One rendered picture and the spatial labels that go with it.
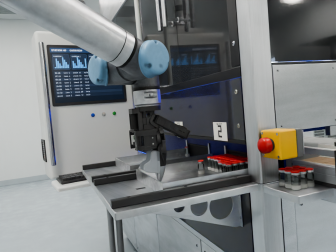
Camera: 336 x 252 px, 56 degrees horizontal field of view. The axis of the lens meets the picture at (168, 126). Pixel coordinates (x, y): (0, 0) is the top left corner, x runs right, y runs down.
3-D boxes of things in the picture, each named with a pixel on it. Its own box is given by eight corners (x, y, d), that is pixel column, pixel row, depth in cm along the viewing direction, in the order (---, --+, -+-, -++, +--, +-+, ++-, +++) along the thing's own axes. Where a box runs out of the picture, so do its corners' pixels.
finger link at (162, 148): (155, 165, 87) (153, 134, 87) (161, 164, 88) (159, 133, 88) (161, 167, 83) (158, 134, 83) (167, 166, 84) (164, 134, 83)
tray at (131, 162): (186, 155, 150) (185, 148, 150) (213, 162, 126) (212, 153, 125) (115, 165, 138) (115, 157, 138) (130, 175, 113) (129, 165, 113)
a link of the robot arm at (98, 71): (106, 46, 70) (146, 49, 77) (83, 56, 78) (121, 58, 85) (110, 82, 70) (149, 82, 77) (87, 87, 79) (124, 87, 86)
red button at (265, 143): (268, 151, 81) (267, 136, 81) (278, 152, 78) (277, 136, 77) (256, 153, 80) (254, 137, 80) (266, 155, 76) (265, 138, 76)
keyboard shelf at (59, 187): (129, 168, 184) (129, 164, 184) (150, 175, 159) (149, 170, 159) (49, 183, 162) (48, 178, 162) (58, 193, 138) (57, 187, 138)
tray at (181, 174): (223, 164, 118) (222, 155, 118) (269, 176, 94) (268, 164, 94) (136, 179, 106) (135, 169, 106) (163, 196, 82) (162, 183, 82)
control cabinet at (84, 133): (128, 161, 198) (117, 35, 194) (141, 164, 181) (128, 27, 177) (43, 175, 174) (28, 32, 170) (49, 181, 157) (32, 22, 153)
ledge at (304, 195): (303, 183, 90) (302, 177, 90) (343, 193, 78) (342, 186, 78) (263, 192, 85) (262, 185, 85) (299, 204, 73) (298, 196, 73)
